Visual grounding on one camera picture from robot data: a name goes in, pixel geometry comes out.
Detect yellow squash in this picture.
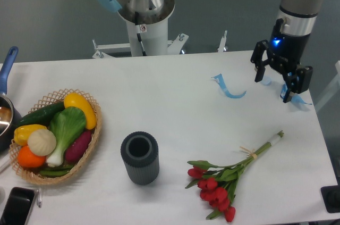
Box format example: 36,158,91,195
64,92,97,130

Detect small white blue cap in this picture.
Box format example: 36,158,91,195
260,76,272,86

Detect yellow bell pepper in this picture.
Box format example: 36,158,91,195
13,124,47,146

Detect clear pen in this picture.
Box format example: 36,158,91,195
36,187,43,208

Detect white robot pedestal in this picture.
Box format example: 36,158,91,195
119,0,175,56

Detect blue ribbon strip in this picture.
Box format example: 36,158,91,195
212,73,247,99

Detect orange fruit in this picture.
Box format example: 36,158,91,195
18,145,46,168

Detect purple sweet potato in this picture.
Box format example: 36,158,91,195
65,130,92,163

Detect black device at edge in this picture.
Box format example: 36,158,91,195
320,185,339,213

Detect woven wicker basket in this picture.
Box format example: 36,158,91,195
8,89,103,185

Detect dark grey ribbed vase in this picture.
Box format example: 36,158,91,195
120,131,159,185

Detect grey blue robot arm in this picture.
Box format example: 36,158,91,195
97,0,323,102

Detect red tulip bouquet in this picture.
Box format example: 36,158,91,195
186,130,284,223

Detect blue knotted ribbon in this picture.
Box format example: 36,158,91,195
280,84,312,105

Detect white metal base frame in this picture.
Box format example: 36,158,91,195
92,30,228,59

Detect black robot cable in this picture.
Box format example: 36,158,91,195
133,11,147,56

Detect black smartphone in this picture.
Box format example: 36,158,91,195
1,187,36,225

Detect blue handled saucepan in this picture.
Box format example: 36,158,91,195
1,46,21,152

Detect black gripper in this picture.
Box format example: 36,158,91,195
250,32,313,103

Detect green bok choy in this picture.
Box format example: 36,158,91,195
46,106,86,167

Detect green cucumber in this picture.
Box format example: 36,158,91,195
17,102,65,127

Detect green pea pods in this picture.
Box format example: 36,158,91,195
38,164,74,178

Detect white steamed bun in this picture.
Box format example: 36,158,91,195
27,129,56,156

